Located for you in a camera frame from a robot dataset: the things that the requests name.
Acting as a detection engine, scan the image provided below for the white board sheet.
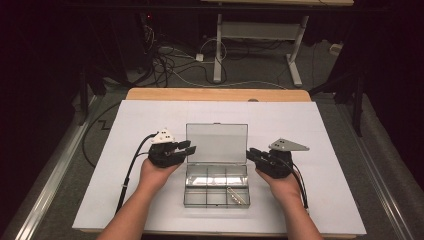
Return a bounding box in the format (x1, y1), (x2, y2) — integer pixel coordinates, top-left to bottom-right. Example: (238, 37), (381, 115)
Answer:
(72, 99), (368, 236)

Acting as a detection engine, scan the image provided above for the wooden table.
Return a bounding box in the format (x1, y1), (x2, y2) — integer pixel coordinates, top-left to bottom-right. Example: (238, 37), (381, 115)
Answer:
(79, 87), (358, 240)

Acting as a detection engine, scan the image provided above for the black floor cable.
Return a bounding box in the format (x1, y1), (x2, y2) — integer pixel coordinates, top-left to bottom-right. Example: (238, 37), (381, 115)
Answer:
(81, 102), (122, 168)

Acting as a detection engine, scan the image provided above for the bundle of black floor cables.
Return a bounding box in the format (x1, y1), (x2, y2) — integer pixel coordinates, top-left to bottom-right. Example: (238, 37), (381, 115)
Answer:
(141, 24), (214, 88)

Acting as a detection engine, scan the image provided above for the aluminium rail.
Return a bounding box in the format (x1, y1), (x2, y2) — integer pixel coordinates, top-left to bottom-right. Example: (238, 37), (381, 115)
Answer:
(336, 103), (416, 240)
(13, 95), (99, 240)

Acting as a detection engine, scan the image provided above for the pearl hair clip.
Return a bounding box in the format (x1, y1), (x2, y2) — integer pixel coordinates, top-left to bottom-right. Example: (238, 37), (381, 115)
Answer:
(226, 187), (247, 205)

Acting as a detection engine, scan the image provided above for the person's right hand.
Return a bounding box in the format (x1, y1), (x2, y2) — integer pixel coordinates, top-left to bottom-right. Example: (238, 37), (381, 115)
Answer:
(254, 168), (303, 204)

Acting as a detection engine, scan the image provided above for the white metal desk frame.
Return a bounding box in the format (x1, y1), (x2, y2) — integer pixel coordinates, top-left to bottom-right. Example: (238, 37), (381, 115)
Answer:
(212, 13), (310, 88)

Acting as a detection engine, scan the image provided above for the white box on floor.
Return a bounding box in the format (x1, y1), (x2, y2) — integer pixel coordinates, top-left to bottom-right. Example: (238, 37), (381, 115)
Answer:
(329, 42), (344, 57)

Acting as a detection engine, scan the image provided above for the grey transparent compartment box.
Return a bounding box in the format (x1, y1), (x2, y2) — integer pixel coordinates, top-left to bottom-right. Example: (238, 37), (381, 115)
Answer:
(183, 122), (252, 209)

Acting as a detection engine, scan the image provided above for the person's left hand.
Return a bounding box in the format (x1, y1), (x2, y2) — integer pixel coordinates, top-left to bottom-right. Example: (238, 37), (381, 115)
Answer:
(139, 158), (183, 193)

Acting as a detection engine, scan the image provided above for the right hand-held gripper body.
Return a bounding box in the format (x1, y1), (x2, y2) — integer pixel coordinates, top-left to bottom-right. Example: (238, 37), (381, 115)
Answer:
(258, 138), (310, 179)

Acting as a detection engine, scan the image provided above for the black stand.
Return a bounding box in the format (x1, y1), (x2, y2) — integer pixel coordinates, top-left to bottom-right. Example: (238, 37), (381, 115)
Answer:
(77, 64), (108, 127)
(308, 71), (365, 138)

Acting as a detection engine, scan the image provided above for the white floor cable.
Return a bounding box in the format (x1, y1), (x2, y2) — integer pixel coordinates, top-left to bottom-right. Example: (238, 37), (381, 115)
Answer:
(169, 68), (288, 91)

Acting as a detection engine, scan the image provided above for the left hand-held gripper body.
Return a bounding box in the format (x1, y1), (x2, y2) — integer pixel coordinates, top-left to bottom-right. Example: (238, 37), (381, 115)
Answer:
(148, 128), (186, 169)

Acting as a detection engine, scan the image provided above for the thick black gripper cable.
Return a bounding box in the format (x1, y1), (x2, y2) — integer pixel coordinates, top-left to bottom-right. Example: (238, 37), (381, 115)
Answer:
(114, 132), (159, 214)

